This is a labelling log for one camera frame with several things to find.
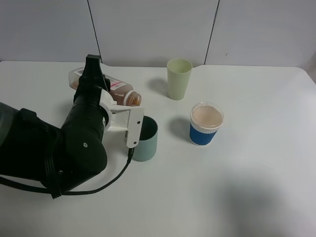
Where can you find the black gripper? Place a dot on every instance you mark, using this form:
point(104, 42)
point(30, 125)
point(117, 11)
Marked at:
point(86, 120)

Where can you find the clear drink bottle pink label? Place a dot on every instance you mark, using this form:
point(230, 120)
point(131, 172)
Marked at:
point(123, 93)

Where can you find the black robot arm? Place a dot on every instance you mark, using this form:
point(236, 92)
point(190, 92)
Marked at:
point(38, 157)

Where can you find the light green plastic cup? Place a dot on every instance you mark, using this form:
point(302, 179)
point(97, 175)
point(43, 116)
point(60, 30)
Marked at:
point(178, 75)

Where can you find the teal green plastic cup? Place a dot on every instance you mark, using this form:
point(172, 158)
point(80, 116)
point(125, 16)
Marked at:
point(147, 146)

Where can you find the blue sleeved paper cup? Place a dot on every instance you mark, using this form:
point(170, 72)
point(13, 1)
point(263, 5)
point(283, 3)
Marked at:
point(205, 120)

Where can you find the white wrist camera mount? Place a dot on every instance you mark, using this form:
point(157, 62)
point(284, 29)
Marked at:
point(122, 118)

